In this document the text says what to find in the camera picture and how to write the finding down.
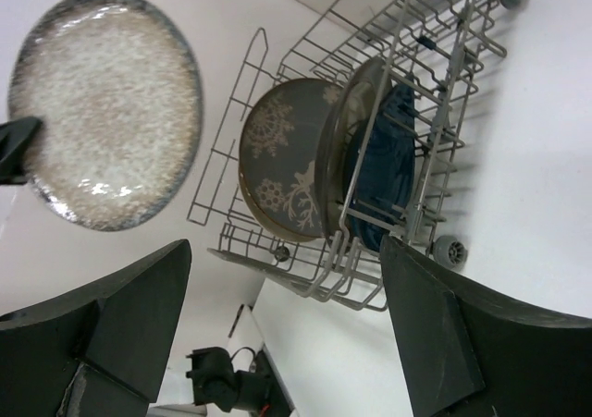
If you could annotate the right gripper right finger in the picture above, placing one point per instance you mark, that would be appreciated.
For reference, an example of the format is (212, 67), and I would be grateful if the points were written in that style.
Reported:
(468, 350)

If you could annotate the grey deer pattern plate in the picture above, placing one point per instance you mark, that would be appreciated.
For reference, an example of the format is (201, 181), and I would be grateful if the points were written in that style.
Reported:
(278, 145)

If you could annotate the cream plate brown rim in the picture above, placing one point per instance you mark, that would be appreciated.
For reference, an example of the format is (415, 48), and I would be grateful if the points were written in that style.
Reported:
(353, 107)

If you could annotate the grey wire dish rack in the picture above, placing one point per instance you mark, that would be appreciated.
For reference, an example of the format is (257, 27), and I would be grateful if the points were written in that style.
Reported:
(437, 47)

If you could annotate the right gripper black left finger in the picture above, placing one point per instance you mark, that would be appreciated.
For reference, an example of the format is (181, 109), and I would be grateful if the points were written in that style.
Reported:
(100, 349)

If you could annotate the blue leaf shaped plate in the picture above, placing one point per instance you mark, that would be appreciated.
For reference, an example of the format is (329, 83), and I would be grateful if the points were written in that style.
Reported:
(385, 182)

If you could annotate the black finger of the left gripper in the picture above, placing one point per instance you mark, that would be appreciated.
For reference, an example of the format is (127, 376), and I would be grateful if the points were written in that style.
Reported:
(16, 138)

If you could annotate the speckled round plate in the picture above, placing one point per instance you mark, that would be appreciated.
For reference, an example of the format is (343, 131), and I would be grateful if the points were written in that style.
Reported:
(119, 94)

